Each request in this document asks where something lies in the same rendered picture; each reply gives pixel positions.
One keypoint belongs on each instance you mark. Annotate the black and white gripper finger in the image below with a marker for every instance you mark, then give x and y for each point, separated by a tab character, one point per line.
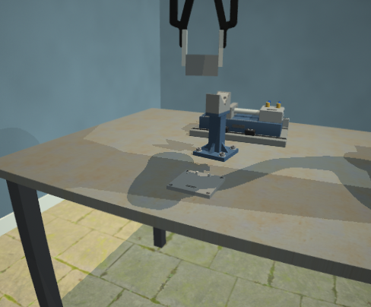
224	26
182	24

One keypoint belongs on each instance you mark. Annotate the grey rectangular block with slot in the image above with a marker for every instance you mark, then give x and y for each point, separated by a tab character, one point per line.
201	65

